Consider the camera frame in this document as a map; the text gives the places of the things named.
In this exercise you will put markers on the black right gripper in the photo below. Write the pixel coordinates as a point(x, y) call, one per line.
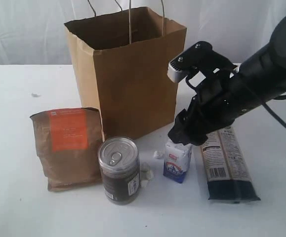
point(219, 100)

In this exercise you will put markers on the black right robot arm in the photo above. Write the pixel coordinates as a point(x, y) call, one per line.
point(263, 74)

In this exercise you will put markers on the brown paper shopping bag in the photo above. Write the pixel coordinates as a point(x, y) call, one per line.
point(120, 62)

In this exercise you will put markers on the dark jar pull-tab lid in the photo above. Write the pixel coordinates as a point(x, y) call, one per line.
point(120, 169)

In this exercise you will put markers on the black noodle packet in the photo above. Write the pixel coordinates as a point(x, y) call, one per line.
point(228, 178)

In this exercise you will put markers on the brown pouch orange label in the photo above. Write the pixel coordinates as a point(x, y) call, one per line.
point(67, 141)

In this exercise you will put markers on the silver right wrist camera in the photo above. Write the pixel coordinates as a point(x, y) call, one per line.
point(189, 59)

